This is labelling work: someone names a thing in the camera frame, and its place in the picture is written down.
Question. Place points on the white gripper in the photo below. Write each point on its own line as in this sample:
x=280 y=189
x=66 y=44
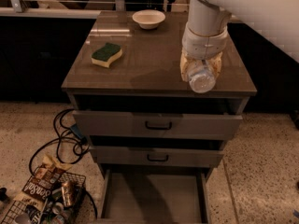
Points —
x=204 y=46

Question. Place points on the clear plastic water bottle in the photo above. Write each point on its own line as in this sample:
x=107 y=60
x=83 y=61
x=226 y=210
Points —
x=200 y=76

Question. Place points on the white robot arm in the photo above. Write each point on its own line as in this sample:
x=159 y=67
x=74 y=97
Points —
x=275 y=20

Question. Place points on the top grey drawer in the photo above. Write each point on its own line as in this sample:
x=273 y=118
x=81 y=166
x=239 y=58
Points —
x=155 y=125

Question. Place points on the grey drawer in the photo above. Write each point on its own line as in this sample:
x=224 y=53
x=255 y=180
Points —
x=155 y=125
x=157 y=156
x=154 y=196

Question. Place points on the grey drawer cabinet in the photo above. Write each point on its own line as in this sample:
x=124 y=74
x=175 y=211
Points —
x=147 y=79

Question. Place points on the middle grey drawer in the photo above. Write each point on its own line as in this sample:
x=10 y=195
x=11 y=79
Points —
x=157 y=156

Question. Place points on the bottom grey drawer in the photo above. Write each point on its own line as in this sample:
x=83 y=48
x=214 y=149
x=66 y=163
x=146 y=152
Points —
x=154 y=196

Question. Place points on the white bowl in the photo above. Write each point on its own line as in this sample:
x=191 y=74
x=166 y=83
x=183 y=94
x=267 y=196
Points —
x=148 y=19

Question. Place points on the green yellow sponge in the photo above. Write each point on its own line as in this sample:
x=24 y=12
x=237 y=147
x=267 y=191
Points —
x=106 y=55

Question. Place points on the metal railing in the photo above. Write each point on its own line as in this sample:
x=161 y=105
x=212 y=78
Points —
x=23 y=8

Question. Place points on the blue power plug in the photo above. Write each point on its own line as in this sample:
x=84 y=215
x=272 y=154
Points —
x=78 y=136

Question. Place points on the copper drink can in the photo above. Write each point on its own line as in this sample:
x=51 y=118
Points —
x=68 y=193

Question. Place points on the brown snack bag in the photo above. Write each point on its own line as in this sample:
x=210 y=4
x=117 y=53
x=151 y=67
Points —
x=40 y=185

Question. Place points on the black wire basket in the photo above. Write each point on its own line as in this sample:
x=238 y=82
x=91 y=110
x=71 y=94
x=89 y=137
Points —
x=48 y=199

